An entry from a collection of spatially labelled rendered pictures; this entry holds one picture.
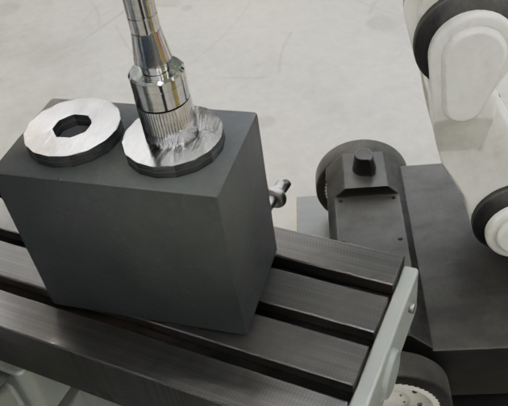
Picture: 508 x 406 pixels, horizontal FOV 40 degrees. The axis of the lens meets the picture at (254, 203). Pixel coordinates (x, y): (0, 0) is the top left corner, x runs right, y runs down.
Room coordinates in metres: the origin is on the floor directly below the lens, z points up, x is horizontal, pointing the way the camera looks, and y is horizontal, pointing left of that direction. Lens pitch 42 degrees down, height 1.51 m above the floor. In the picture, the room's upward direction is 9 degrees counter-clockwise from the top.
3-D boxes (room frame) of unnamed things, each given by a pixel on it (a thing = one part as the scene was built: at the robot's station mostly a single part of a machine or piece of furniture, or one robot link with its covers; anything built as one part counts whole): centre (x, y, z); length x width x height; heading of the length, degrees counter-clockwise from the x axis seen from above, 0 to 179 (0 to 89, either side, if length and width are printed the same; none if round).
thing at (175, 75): (0.51, 0.06, 1.21); 0.05 x 0.05 x 0.01
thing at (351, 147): (1.13, -0.24, 0.50); 0.20 x 0.05 x 0.20; 82
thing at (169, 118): (0.51, 0.06, 1.18); 0.05 x 0.05 x 0.06
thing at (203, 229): (0.53, 0.11, 1.05); 0.22 x 0.12 x 0.20; 67
